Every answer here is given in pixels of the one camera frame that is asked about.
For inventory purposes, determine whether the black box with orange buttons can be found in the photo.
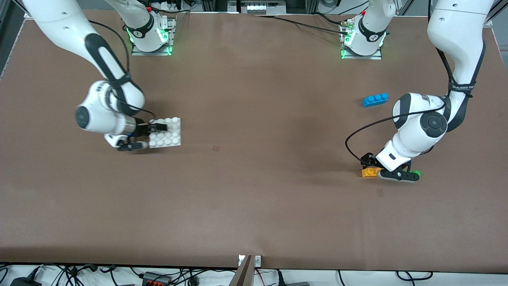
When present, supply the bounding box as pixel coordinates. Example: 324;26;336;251
140;272;172;286

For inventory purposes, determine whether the black cable to arm base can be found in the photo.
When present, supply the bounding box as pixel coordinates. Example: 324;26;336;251
254;14;349;34

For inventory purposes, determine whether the white power strip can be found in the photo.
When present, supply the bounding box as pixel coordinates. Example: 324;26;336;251
240;0;287;15

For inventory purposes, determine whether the white studded base plate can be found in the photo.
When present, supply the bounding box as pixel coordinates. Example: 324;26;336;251
148;117;182;149

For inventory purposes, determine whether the slanted camera stand post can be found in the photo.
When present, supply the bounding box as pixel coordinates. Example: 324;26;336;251
229;255;255;286

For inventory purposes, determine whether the blue three-stud block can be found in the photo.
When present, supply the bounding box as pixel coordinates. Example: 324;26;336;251
362;93;389;108

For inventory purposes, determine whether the looped black cable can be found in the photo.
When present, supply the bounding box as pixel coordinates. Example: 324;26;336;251
396;271;434;281

